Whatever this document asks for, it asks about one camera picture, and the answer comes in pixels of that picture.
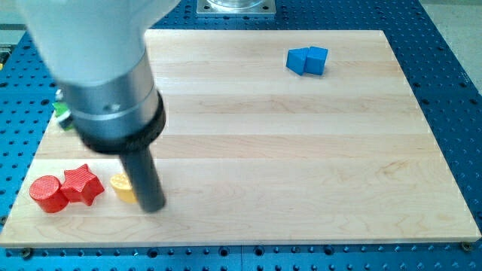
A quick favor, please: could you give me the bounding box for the red cylinder block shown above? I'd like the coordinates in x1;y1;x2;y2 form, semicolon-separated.
29;175;69;213

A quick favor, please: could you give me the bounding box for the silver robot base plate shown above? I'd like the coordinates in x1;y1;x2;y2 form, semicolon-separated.
197;0;276;15

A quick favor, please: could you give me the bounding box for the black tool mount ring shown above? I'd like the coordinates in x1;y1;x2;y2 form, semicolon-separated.
77;93;166;154

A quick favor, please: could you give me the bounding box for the green block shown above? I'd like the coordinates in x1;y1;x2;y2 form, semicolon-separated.
53;102;74;130

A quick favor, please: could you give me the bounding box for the red star block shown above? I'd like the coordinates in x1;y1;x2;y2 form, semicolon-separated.
60;164;105;206

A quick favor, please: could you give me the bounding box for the yellow heart block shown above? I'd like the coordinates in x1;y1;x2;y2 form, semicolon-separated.
110;173;137;203

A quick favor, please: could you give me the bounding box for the blue triangular block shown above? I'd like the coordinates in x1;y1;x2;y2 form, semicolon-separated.
285;47;309;75

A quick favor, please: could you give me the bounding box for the blue perforated metal table plate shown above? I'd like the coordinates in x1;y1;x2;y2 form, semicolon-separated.
1;1;481;270

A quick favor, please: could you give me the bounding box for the light wooden board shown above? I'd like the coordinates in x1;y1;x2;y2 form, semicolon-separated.
1;30;481;248

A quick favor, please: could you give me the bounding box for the blue cube block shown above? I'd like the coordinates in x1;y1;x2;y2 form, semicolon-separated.
304;47;328;75

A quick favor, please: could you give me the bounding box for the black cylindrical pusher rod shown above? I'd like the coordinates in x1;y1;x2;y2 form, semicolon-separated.
120;148;166;213

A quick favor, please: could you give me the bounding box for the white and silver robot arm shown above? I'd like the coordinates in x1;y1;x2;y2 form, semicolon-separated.
17;0;177;212

